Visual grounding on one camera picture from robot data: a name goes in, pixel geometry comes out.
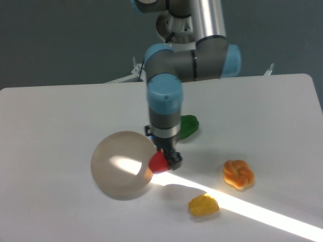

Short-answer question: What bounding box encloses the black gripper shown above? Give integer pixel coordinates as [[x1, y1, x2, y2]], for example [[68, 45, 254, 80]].
[[144, 125, 182, 170]]

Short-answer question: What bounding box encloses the black cable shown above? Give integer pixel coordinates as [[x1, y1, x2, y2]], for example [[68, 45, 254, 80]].
[[137, 59, 146, 83]]

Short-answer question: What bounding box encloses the green toy pepper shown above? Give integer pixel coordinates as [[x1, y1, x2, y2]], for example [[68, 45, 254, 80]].
[[180, 115, 199, 140]]

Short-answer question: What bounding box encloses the beige round plate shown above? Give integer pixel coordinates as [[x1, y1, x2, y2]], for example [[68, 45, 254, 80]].
[[90, 131, 156, 199]]

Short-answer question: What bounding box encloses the yellow toy pepper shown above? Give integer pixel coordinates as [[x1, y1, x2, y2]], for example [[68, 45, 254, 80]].
[[188, 194, 220, 217]]

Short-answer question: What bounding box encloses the red toy pepper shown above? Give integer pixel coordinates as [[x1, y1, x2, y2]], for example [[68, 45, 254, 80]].
[[148, 150, 169, 174]]

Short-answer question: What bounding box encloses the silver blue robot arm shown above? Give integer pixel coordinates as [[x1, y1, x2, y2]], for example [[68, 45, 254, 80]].
[[131, 1, 242, 173]]

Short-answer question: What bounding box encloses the orange knotted bread roll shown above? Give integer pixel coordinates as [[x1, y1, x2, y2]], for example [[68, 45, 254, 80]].
[[223, 160, 255, 190]]

